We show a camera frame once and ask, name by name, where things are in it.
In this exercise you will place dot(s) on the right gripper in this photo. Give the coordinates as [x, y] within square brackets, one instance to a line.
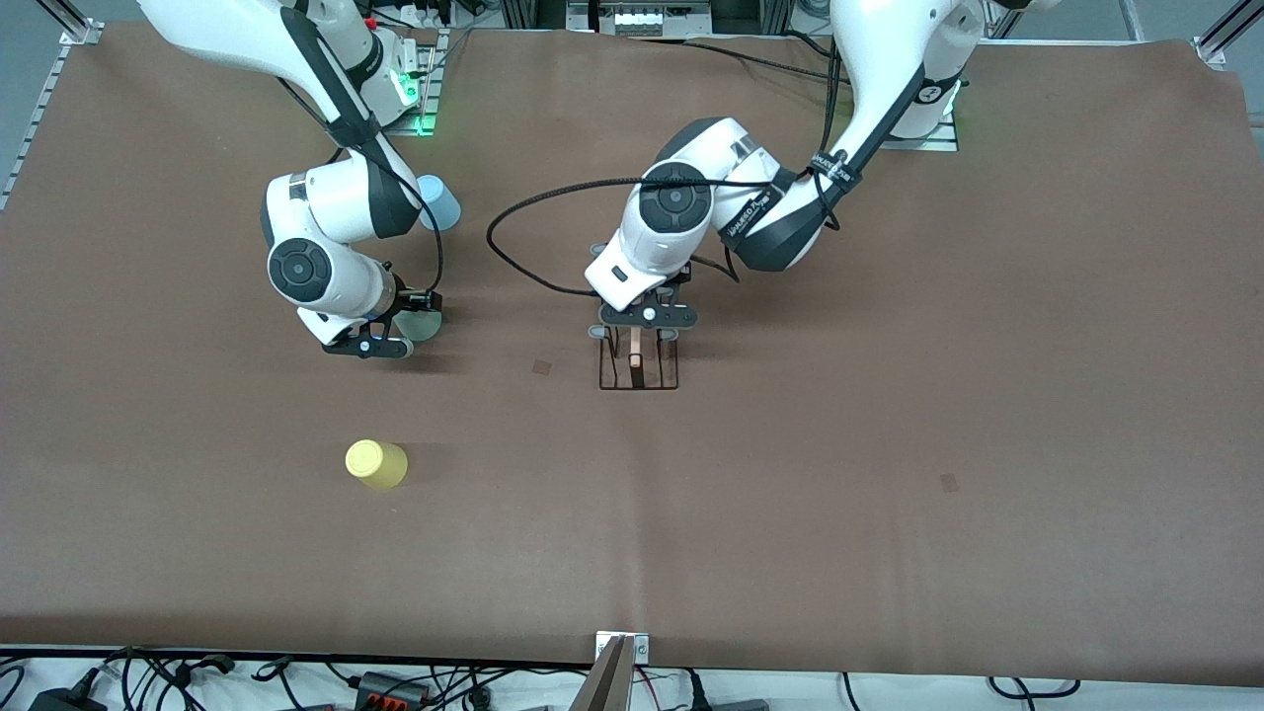
[406, 299]

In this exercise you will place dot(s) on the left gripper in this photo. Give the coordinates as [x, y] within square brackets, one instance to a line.
[671, 292]

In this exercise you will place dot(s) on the sage green plastic cup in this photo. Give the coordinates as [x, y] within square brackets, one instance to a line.
[423, 326]

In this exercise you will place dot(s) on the yellow plastic cup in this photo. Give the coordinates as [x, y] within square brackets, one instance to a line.
[375, 462]

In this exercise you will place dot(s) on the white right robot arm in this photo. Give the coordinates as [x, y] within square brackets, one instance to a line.
[326, 202]

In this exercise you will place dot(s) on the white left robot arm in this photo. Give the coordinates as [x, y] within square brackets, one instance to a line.
[711, 148]

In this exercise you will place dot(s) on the light blue plastic cup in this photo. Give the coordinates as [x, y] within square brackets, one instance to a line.
[443, 205]

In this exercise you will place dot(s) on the white power strip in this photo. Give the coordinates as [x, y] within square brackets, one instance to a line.
[425, 15]

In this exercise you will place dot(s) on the brown table cover sheet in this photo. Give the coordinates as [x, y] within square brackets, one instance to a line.
[889, 444]

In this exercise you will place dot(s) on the black orange connector box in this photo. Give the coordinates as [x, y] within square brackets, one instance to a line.
[390, 689]

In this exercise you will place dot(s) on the black power adapter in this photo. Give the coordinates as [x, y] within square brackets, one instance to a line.
[64, 701]

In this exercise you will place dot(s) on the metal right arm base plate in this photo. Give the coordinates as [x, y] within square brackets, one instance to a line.
[427, 99]

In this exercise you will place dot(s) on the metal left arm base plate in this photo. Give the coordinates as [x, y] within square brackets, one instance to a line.
[933, 145]

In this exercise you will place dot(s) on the silver metal bracket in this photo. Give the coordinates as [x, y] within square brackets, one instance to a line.
[642, 647]

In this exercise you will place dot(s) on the grey camera stand beam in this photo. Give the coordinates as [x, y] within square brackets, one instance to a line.
[604, 686]

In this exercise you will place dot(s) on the perforated metal edge rail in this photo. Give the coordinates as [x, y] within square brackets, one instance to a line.
[38, 117]

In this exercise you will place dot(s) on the aluminium frame bar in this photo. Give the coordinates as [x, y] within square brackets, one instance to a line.
[1131, 20]

